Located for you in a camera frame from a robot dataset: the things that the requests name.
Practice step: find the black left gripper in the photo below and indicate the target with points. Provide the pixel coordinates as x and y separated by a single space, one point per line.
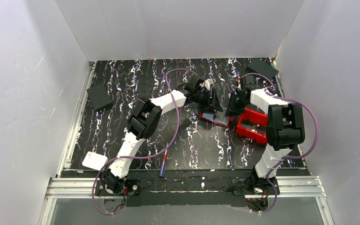
209 95

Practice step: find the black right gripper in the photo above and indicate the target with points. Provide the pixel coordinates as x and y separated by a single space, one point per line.
237 100

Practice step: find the red leather card holder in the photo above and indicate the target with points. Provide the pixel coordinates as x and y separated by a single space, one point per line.
216 117

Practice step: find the red plastic bin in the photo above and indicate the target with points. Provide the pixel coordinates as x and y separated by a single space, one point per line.
252 124

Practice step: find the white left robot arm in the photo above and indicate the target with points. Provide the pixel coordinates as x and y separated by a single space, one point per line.
144 120

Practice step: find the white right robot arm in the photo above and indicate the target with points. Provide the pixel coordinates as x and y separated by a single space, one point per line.
285 124

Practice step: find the white card near left base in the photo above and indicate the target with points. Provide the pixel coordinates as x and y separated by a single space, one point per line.
94 161

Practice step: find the black block far right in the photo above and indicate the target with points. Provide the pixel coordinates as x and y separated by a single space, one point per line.
262 67

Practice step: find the black block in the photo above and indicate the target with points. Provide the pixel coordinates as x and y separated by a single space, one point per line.
99 97
262 67

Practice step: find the blue red screwdriver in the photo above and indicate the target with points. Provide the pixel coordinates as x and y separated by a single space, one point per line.
162 168

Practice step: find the black block far left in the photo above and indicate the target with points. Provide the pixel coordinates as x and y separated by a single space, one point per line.
99 97

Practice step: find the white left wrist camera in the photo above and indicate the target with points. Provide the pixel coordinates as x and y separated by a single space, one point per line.
208 84

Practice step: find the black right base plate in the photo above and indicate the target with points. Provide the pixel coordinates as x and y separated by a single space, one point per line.
261 187

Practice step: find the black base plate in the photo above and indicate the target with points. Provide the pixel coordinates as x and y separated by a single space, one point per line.
125 188
261 187

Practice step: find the aluminium front rail frame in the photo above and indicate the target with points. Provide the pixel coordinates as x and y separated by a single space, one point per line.
183 189

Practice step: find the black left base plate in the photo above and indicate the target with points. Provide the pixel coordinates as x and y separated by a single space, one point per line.
125 188

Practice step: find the aluminium left side rail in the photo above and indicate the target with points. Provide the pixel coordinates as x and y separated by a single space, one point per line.
65 162

